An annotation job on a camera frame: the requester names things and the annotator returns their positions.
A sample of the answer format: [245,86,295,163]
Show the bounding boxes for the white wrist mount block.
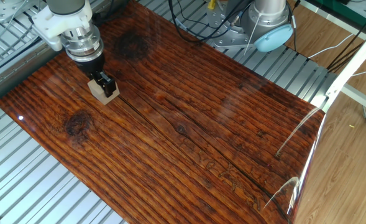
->
[30,1,93,52]

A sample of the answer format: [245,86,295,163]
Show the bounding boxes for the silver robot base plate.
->
[206,0,257,50]

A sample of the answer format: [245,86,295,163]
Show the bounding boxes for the black cable silver connector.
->
[167,0,250,43]

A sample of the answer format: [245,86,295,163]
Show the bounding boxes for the white aluminium frame post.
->
[321,21,366,113]

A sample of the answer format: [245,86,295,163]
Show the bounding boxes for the grey wire rack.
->
[0,12,45,74]

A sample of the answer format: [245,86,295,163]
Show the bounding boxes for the grey metal rail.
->
[0,0,130,108]

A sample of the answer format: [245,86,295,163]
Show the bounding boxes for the pale wooden cube block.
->
[87,79,121,106]

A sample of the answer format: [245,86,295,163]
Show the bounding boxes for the white aluminium crossbar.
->
[341,83,366,116]

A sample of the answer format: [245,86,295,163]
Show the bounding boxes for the black cables beside post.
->
[326,7,366,73]

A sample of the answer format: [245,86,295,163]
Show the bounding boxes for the thin white cable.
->
[308,32,355,60]

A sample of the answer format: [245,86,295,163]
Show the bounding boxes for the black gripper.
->
[73,52,117,98]

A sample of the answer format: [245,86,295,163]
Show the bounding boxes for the glossy wood grain mat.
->
[0,0,326,224]

